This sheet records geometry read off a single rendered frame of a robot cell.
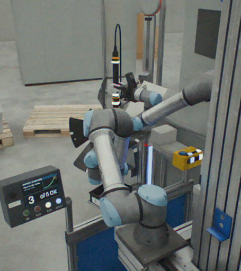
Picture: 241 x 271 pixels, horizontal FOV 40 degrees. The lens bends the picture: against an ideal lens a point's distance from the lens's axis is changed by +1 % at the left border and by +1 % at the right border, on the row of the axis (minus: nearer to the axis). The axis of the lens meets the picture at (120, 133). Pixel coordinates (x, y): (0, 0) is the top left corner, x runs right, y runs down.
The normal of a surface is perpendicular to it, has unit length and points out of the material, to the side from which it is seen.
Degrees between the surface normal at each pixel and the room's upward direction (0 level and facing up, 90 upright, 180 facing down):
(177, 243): 0
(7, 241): 0
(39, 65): 90
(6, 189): 75
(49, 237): 0
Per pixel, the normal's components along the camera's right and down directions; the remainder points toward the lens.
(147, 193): 0.12, -0.92
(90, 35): 0.33, 0.39
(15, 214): 0.55, 0.09
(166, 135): 0.57, 0.33
